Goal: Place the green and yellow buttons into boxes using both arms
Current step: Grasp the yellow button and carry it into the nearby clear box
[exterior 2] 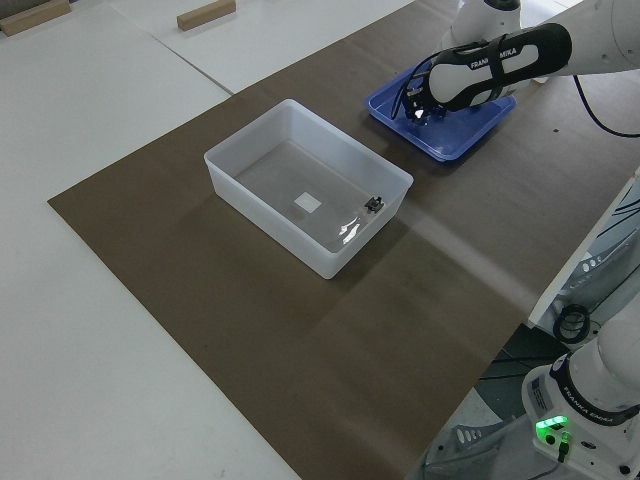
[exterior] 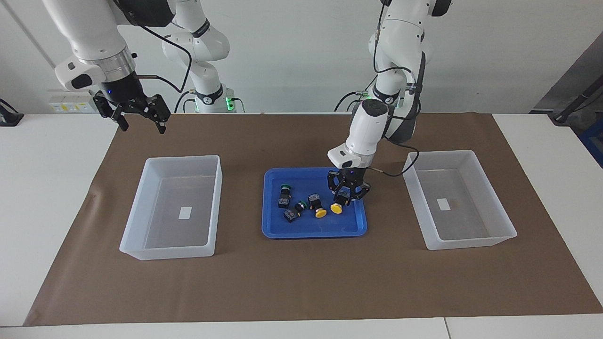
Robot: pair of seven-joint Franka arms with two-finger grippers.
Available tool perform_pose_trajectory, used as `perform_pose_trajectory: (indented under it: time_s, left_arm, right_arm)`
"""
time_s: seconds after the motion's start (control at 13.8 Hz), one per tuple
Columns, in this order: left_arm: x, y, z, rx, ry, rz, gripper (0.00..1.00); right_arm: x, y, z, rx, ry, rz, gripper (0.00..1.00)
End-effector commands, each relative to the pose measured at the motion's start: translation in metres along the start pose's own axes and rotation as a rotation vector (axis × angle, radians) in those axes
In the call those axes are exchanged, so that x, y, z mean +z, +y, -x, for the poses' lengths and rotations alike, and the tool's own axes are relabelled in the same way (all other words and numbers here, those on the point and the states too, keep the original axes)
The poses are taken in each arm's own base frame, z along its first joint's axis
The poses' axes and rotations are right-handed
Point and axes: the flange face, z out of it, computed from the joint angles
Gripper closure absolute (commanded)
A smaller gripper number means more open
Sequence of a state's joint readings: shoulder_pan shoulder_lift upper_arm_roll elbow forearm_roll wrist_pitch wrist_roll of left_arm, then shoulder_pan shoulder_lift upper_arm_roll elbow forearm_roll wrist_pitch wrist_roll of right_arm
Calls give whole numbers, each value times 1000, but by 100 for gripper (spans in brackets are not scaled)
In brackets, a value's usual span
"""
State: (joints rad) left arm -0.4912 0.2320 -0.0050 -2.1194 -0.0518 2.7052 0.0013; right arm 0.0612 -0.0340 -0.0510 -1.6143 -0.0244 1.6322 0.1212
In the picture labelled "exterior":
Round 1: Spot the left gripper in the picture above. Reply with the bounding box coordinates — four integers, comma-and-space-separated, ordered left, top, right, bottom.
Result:
327, 165, 372, 207

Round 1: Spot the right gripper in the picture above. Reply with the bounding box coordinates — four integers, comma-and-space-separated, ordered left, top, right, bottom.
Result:
93, 77, 171, 135

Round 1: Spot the yellow push button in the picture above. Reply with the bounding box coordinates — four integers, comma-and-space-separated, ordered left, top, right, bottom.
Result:
330, 190, 352, 215
308, 193, 328, 219

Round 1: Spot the blue plastic tray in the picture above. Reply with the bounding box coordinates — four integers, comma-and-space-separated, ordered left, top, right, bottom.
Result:
261, 167, 368, 240

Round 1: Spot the black stand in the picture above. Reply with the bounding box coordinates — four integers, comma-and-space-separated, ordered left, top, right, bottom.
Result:
548, 78, 603, 124
0, 98, 24, 127

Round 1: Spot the clear plastic box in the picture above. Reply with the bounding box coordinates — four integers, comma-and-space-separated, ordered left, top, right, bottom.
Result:
401, 149, 518, 251
119, 155, 223, 261

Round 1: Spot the blue crate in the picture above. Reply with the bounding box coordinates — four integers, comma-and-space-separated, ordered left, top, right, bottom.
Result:
578, 117, 603, 168

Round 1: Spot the white wall socket strip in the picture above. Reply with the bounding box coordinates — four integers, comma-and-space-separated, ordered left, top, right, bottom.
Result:
47, 89, 98, 115

